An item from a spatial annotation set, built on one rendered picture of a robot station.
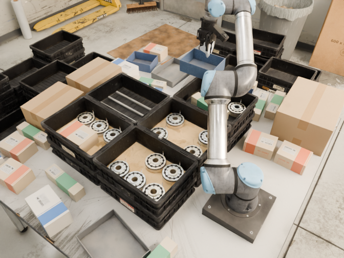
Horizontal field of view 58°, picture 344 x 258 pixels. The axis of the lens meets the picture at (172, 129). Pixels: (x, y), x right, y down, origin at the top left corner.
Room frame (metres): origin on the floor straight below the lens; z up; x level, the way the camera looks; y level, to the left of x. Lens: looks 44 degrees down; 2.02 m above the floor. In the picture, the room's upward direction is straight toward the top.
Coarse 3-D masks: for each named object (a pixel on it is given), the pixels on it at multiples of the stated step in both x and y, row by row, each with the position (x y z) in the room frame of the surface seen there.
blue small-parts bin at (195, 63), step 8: (184, 56) 1.51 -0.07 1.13; (192, 56) 1.58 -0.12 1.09; (200, 56) 1.57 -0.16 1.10; (216, 56) 1.51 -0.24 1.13; (184, 64) 1.45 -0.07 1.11; (192, 64) 1.42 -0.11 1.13; (200, 64) 1.52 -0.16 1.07; (208, 64) 1.52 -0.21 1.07; (216, 64) 1.51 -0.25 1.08; (224, 64) 1.48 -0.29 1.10; (184, 72) 1.45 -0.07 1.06; (192, 72) 1.42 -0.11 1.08; (200, 72) 1.40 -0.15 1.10
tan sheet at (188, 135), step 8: (184, 120) 1.32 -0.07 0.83; (168, 128) 1.25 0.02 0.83; (184, 128) 1.25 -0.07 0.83; (192, 128) 1.25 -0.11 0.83; (200, 128) 1.25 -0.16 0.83; (168, 136) 1.19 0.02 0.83; (176, 136) 1.19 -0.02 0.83; (184, 136) 1.19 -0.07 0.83; (192, 136) 1.19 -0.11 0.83; (176, 144) 1.13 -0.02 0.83; (184, 144) 1.13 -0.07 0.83; (192, 144) 1.13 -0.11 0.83
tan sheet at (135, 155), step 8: (136, 144) 1.13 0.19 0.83; (128, 152) 1.08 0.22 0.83; (136, 152) 1.08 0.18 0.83; (144, 152) 1.08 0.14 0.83; (152, 152) 1.08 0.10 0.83; (128, 160) 1.02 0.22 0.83; (136, 160) 1.02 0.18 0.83; (144, 160) 1.02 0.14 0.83; (136, 168) 0.97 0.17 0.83; (144, 168) 0.97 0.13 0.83; (152, 176) 0.92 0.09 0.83; (160, 176) 0.92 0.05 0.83; (168, 184) 0.88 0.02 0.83
